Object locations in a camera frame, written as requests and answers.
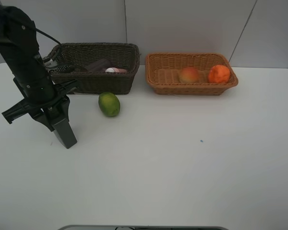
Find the orange wicker basket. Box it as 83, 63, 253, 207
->
145, 53, 238, 96

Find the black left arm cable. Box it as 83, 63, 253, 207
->
0, 0, 75, 72

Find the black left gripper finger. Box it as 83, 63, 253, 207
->
30, 109, 54, 132
55, 95, 70, 122

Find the orange mandarin fruit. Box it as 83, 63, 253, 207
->
208, 65, 230, 83

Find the red yellow peach fruit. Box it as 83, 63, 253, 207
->
179, 67, 200, 83

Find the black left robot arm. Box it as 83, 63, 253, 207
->
0, 4, 77, 133

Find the dark green pump bottle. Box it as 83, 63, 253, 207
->
48, 107, 77, 149

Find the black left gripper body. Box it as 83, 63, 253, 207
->
2, 72, 79, 124

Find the pink squeeze bottle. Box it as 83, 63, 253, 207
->
105, 68, 127, 73

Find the pink translucent plastic cup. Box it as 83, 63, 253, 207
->
74, 58, 112, 72

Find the green lime fruit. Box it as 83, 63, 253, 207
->
98, 92, 120, 117

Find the dark brown wicker basket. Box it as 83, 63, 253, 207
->
44, 43, 140, 94

